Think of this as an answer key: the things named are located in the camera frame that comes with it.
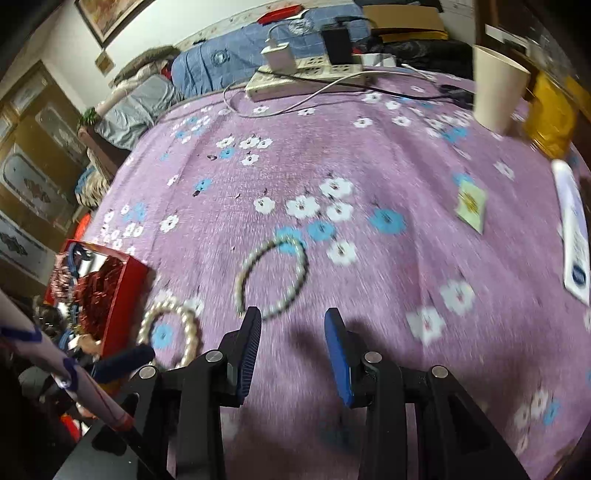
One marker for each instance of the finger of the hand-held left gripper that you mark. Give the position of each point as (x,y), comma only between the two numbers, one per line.
(124,362)

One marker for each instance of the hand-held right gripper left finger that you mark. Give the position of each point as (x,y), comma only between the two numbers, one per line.
(247,355)

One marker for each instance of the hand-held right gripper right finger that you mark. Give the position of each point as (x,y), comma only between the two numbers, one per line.
(339,364)

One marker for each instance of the red jewelry box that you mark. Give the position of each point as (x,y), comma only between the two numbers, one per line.
(123,300)

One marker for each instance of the red sparkly scrunchie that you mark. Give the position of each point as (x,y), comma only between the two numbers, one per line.
(99,290)

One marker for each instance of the carved wooden wardrobe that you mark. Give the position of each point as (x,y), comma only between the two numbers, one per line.
(32,175)

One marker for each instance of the purple floral blanket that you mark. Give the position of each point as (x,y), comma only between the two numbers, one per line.
(346,184)

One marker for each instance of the small green yellow packet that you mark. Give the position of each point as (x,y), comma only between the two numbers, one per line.
(472,205)

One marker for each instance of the grey jacket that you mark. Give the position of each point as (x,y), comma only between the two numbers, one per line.
(134,110)

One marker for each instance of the white power strip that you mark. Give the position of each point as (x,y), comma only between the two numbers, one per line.
(304,76)

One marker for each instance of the blue striped pillow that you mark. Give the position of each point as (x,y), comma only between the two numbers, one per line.
(217,60)

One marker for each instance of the white charger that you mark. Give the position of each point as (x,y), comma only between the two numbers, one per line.
(279,57)

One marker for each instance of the olive jacket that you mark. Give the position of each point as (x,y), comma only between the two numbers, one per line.
(147,60)

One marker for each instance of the cream paper cup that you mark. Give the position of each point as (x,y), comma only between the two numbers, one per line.
(498,87)

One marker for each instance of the black power adapter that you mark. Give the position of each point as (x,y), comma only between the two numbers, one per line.
(337,44)

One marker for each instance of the black bag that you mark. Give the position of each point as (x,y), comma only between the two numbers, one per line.
(425,53)

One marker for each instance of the yellow bag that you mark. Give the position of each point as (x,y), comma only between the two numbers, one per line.
(556,115)

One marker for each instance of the cardboard box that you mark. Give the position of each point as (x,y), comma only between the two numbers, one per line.
(406,18)

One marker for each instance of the dark wooden cabinet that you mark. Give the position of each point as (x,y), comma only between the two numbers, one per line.
(531,23)

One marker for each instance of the small gold wall frame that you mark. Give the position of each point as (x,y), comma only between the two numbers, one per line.
(104,63)

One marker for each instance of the framed wall picture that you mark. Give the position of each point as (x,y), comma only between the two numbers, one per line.
(108,16)

